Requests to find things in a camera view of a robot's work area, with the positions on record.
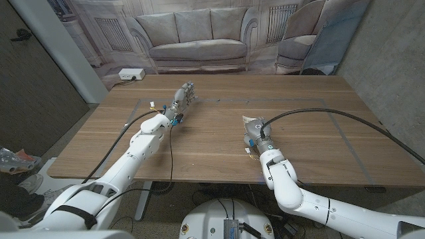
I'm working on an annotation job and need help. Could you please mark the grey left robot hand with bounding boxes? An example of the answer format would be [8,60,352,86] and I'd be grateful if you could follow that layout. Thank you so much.
[162,81,199,125]

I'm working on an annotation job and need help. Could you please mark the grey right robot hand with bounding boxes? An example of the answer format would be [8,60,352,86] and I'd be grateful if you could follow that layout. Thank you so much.
[242,118,273,149]

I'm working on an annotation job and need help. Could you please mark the white floor sheet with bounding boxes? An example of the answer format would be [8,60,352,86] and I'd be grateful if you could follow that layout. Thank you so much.
[33,157,84,197]

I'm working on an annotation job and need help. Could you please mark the white power outlet box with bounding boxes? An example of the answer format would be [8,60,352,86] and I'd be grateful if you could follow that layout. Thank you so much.
[118,68,146,81]

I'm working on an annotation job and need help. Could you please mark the printed sofa room backdrop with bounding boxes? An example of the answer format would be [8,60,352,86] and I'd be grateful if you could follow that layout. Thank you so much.
[46,0,371,90]

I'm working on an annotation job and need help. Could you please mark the black rounded object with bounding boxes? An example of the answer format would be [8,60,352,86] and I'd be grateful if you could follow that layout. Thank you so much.
[300,68,328,76]

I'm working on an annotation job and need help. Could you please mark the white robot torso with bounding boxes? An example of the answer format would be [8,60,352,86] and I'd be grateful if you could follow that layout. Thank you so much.
[179,198,276,239]

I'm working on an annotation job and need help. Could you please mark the silver module on torso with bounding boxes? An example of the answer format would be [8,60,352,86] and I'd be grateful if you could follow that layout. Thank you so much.
[222,218,240,239]

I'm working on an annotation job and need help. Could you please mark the white table leg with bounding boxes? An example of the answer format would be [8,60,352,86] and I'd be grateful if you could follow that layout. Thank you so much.
[134,181,153,222]

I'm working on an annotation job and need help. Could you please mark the blue-grey leaning board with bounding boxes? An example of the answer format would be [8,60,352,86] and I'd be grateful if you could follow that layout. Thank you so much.
[300,0,371,76]

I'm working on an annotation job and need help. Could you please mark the dark door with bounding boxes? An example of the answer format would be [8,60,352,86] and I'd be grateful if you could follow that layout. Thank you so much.
[0,0,90,157]

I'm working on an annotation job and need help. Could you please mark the white sneaker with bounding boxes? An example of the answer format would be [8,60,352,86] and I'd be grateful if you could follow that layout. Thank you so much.
[19,184,77,222]
[18,173,44,195]

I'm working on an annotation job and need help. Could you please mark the clear plastic bag with tubes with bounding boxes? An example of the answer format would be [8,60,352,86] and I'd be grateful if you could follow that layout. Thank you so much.
[0,147,43,175]

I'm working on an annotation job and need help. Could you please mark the person's black trouser leg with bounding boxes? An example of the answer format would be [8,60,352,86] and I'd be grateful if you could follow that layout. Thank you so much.
[0,172,46,218]

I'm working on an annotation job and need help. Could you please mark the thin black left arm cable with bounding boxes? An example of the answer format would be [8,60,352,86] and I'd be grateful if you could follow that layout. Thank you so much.
[94,125,175,216]

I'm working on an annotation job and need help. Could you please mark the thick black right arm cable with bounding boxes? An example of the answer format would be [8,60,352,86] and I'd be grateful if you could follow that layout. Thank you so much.
[260,108,425,166]

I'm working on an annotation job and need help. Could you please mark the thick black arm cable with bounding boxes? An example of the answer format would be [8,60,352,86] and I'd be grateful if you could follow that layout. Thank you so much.
[81,110,165,185]
[260,108,425,166]

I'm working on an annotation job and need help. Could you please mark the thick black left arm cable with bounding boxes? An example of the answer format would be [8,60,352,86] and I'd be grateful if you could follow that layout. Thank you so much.
[81,110,165,185]

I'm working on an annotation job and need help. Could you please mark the white door frame post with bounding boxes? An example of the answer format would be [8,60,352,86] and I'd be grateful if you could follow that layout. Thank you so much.
[8,0,109,104]

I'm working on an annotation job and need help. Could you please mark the black door handle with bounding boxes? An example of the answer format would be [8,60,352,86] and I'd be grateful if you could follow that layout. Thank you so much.
[9,28,33,42]

